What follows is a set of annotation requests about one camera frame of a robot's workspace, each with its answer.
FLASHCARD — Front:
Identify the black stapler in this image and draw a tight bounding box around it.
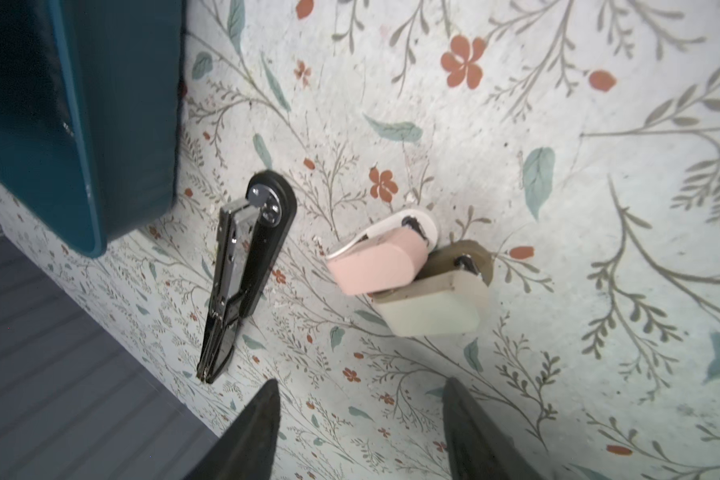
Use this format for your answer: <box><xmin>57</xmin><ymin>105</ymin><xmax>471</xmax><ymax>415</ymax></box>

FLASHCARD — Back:
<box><xmin>196</xmin><ymin>170</ymin><xmax>297</xmax><ymax>384</ymax></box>

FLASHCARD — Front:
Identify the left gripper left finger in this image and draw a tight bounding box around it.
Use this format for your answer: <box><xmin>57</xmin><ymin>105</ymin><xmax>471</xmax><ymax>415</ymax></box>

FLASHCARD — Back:
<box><xmin>184</xmin><ymin>379</ymin><xmax>281</xmax><ymax>480</ymax></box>

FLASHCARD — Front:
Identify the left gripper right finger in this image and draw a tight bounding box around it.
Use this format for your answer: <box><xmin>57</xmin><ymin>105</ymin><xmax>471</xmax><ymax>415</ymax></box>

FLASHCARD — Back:
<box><xmin>442</xmin><ymin>377</ymin><xmax>543</xmax><ymax>480</ymax></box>

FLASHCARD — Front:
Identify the pink mini stapler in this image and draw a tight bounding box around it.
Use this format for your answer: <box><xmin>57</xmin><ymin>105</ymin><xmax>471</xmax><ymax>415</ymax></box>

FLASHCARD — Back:
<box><xmin>326</xmin><ymin>208</ymin><xmax>439</xmax><ymax>296</ymax></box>

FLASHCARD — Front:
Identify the teal plastic tray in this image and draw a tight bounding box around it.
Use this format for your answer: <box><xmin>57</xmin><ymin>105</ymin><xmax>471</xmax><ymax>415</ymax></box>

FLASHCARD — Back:
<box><xmin>0</xmin><ymin>1</ymin><xmax>185</xmax><ymax>258</ymax></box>

